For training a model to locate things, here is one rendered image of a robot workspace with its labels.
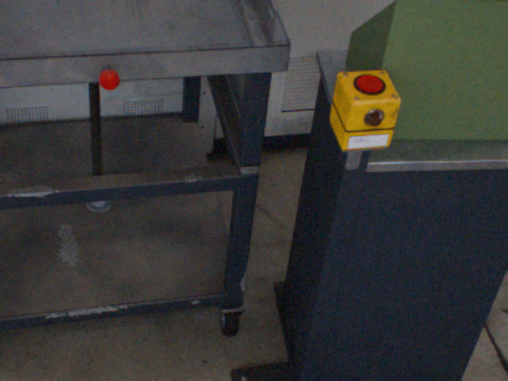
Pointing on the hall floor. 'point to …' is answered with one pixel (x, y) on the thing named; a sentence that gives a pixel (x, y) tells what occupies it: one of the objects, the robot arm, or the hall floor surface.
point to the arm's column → (400, 266)
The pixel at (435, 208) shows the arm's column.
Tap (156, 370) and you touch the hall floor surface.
